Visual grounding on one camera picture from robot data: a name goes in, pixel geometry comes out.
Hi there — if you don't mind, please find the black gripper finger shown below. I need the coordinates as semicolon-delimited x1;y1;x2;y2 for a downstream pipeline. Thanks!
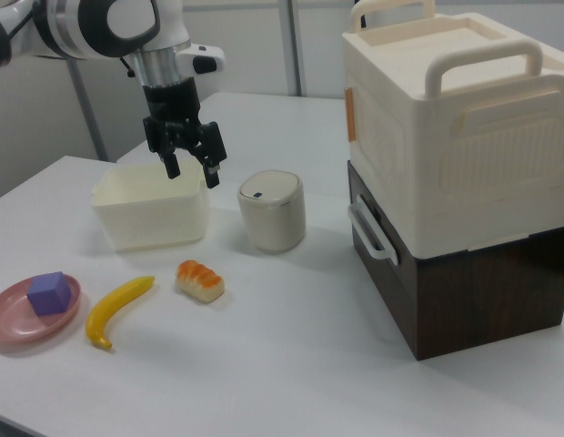
142;116;182;180
189;120;229;190

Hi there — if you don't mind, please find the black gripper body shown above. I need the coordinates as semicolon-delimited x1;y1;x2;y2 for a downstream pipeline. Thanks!
142;77;205;155

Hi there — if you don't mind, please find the purple cube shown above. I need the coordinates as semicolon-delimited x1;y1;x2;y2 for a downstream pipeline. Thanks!
26;271;72;318

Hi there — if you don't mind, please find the white plastic rectangular bin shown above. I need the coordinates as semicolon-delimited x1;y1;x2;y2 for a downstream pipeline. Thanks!
90;158;211;252

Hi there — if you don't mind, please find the small beige lidded trash can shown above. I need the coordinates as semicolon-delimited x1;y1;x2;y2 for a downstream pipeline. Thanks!
237;169;307;255

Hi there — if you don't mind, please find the toy bread with orange crust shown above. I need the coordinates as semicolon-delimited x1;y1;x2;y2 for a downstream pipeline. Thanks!
174;259;227;304

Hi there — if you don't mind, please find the orange box latch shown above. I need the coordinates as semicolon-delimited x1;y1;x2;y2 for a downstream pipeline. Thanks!
344;86;358;144

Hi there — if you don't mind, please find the yellow toy banana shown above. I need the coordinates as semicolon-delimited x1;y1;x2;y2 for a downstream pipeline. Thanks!
85;275;156;351

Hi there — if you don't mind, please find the pink plastic plate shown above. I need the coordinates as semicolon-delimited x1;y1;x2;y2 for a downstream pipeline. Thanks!
0;273;84;346

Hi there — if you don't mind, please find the cream plastic storage box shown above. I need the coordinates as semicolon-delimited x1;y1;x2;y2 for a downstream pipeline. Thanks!
341;0;564;258

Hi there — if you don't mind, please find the dark wood drawer box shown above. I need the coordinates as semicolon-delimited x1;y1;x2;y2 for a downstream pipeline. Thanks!
347;159;564;362

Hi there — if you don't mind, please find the white drawer handle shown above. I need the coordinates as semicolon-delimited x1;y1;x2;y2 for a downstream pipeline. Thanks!
347;193;400;266

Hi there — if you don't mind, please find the cream box lid handle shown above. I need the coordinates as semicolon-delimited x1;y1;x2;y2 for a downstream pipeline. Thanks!
424;38;545;99
348;0;436;34

